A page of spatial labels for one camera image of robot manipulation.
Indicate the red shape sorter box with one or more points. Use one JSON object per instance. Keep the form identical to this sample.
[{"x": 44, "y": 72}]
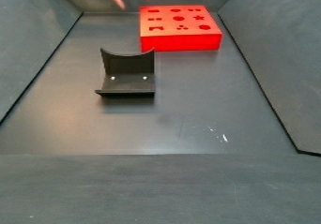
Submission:
[{"x": 178, "y": 28}]

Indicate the black curved holder bracket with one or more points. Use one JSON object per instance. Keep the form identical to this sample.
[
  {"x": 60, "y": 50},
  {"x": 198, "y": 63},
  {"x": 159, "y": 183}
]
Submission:
[{"x": 130, "y": 75}]

